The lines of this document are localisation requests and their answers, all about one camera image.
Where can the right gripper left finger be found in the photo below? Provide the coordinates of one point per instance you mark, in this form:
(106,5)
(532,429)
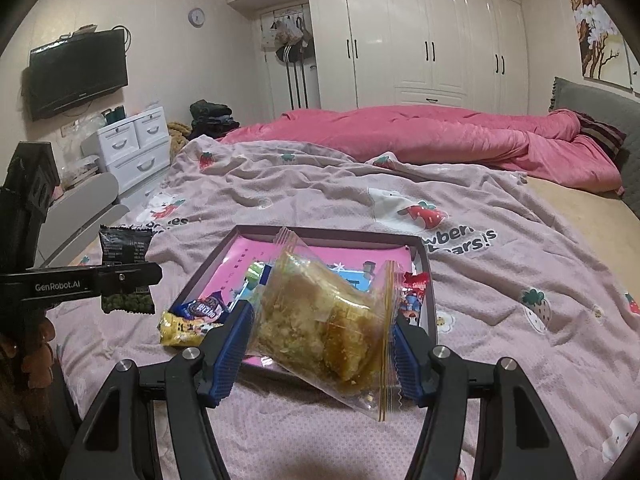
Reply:
(223,350)

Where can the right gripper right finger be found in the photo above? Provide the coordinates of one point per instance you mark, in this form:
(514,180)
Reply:
(412,348)

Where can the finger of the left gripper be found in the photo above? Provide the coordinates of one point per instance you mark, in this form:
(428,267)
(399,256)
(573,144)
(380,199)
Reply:
(44,289)

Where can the yellow cartoon snack packet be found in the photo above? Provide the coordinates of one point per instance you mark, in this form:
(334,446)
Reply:
(179,332)

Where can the black green snack packet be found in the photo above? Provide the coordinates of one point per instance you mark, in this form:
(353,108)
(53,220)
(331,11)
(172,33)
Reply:
(124,247)

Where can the clear bag flaky pastry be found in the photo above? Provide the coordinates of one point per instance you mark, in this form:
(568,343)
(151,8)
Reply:
(320,328)

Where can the person's left hand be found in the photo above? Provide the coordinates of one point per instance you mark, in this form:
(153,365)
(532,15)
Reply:
(26,350)

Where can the grey shallow box tray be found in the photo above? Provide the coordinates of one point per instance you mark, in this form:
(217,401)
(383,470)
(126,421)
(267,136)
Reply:
(320,284)

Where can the pink blue book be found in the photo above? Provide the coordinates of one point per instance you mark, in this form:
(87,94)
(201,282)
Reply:
(320,269)

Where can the red cartoon candy packet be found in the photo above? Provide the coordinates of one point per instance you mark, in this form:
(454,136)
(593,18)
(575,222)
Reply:
(413,296)

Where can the white drawer cabinet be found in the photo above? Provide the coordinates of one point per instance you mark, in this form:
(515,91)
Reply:
(133,149)

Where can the pink strawberry bedspread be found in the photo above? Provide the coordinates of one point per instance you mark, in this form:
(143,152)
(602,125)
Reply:
(512,278)

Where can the pile of dark clothes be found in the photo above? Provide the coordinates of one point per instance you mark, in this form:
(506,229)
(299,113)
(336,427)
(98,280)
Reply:
(211,119)

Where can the pink quilt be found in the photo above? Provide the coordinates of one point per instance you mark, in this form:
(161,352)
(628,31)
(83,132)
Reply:
(550,147)

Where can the hanging bags on hooks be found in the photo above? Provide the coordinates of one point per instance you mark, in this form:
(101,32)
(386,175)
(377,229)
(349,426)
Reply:
(288,34)

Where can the dark striped pillow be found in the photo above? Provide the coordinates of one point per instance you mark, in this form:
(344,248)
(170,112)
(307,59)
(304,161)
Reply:
(608,137)

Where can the white wardrobe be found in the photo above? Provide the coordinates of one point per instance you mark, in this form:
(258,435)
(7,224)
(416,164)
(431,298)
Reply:
(461,53)

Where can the grey padded headboard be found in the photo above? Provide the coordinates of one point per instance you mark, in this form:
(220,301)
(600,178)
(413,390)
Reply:
(615,111)

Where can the black wall television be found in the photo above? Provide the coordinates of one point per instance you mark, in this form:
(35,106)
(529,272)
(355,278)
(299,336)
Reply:
(73,71)

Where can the round wall clock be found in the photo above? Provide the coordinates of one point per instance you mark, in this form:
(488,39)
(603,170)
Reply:
(196,17)

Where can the flower tree wall painting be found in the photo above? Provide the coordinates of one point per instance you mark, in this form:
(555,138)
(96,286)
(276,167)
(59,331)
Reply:
(604,54)

